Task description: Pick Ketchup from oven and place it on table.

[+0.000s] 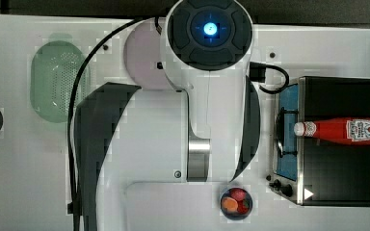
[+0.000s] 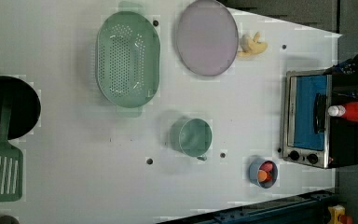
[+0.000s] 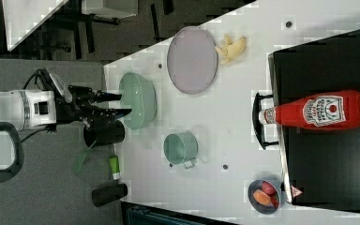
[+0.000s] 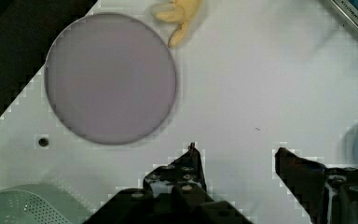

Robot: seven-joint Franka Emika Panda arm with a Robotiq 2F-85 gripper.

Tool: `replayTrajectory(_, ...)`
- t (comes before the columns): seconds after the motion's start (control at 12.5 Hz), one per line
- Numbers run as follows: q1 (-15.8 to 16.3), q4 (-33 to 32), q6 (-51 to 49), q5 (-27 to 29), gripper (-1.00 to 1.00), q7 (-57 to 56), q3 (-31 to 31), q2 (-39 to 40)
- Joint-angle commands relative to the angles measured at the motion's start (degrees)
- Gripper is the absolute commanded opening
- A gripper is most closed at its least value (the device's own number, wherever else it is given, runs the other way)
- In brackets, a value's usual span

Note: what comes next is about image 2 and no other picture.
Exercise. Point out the red plush ketchup bottle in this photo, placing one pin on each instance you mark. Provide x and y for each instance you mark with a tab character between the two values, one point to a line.
347	111

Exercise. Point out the green cup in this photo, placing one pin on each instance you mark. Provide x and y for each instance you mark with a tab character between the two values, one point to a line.
192	137

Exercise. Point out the green perforated colander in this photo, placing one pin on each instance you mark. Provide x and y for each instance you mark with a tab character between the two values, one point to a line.
127	59

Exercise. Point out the purple round plate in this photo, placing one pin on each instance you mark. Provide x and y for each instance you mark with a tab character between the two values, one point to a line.
207	38

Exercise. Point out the yellow plush banana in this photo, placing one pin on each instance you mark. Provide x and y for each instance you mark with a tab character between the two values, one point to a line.
251	46

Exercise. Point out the blue cup with toys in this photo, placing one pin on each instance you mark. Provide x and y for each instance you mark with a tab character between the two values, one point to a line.
263	173

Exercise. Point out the black round pan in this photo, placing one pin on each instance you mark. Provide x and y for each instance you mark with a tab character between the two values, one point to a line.
26	106

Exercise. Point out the green slotted spatula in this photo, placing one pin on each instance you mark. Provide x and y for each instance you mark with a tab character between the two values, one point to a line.
11	161

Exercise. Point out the yellow red toy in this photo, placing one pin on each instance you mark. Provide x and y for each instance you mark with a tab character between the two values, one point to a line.
338	215

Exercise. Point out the blue metal frame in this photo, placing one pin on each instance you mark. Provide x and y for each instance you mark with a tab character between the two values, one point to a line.
307	208

